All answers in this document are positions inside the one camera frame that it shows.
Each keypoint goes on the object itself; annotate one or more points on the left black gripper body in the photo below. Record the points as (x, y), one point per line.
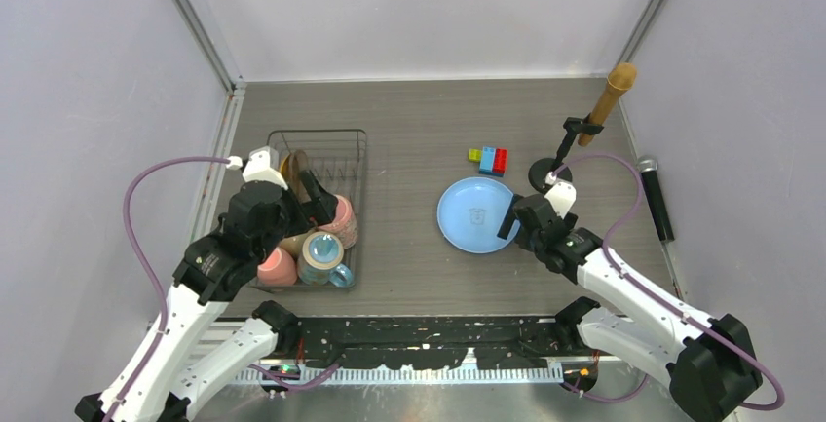
(294, 219)

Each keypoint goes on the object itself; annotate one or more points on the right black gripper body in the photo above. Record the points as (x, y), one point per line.
(527, 242)

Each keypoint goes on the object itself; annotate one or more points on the pink ghost pattern mug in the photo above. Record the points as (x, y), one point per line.
(344, 225)

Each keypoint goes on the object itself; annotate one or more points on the light blue plate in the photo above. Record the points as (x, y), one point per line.
(470, 213)

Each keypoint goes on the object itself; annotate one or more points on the yellow patterned plate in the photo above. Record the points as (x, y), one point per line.
(291, 167)

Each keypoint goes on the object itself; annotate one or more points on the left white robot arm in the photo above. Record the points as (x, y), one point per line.
(157, 384)

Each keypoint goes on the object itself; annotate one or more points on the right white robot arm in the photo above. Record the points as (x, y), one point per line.
(708, 365)

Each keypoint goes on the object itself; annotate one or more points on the beige cup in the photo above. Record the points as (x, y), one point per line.
(293, 245)

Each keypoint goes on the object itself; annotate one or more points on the blue beige mug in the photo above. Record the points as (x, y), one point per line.
(321, 262)

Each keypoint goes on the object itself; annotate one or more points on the black microphone stand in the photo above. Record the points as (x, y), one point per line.
(574, 128)

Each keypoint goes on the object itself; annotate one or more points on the plain pink cup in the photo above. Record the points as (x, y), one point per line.
(279, 269)

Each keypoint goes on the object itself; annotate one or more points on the red toy brick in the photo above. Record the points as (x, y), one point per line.
(500, 161)

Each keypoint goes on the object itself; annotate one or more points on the blue toy brick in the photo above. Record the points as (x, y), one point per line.
(485, 166)

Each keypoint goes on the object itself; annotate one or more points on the yellow green toy brick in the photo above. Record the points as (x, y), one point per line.
(475, 155)

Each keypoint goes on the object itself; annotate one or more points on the black base bar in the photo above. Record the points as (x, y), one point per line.
(428, 343)

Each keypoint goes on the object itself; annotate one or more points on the black microphone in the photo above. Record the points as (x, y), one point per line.
(647, 168)

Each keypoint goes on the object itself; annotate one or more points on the gold microphone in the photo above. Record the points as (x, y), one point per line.
(619, 81)

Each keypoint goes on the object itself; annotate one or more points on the black wire dish rack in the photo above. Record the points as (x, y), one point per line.
(338, 160)

